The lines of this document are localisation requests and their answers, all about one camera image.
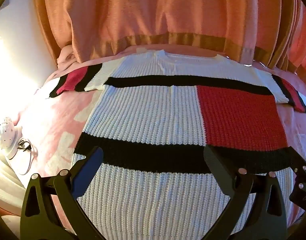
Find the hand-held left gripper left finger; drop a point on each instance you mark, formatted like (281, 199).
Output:
(89, 171)

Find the white bed sheet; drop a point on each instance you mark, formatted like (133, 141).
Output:
(7, 180)

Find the white black red knit sweater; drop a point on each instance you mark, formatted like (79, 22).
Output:
(148, 110)

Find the white dotted table lamp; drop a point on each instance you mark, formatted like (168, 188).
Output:
(7, 132)

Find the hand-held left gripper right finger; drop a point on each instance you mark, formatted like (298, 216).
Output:
(215, 167)

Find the pink blanket with white bows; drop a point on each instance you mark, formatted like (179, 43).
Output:
(57, 110)

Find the orange curtain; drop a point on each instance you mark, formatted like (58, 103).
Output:
(143, 10)

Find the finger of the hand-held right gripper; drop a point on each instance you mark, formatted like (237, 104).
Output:
(304, 180)

